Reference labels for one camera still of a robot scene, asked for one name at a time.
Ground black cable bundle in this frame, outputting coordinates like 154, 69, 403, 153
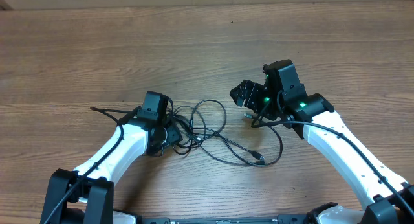
166, 98, 284, 168

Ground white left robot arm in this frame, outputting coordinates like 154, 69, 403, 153
41, 91, 182, 224

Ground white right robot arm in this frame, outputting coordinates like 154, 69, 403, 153
230, 60, 413, 223

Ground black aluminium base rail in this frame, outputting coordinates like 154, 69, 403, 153
142, 213, 311, 224

